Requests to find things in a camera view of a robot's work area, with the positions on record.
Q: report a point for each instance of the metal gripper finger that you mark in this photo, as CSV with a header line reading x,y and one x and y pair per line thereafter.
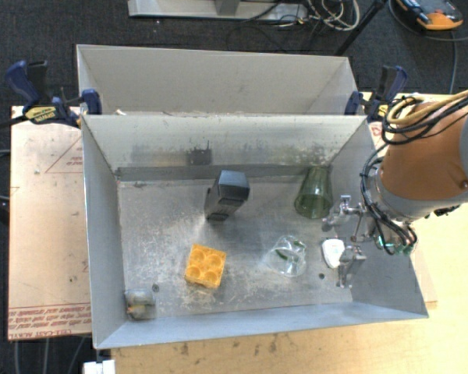
x,y
345,204
353,257

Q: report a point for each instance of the black cylinder on white bracket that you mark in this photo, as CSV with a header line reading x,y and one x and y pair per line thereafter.
x,y
446,210

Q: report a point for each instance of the green glass cup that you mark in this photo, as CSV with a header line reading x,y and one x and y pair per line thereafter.
x,y
314,193

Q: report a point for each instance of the brown cardboard board red print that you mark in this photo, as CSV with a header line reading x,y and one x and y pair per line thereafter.
x,y
48,224

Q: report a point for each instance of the small grey lump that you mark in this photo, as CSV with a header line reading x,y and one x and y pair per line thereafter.
x,y
139,304

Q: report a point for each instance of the grey metal bin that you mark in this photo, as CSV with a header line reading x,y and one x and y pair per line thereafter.
x,y
171,224

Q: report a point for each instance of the dark blue-grey box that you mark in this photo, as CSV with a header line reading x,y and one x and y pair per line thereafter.
x,y
226,195

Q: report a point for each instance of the yellow block with four holes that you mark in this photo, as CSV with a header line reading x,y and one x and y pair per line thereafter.
x,y
205,265

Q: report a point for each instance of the small white rounded object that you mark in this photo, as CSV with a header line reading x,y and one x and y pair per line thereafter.
x,y
332,252

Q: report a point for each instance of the clear glass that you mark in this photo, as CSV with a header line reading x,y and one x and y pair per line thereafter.
x,y
288,257

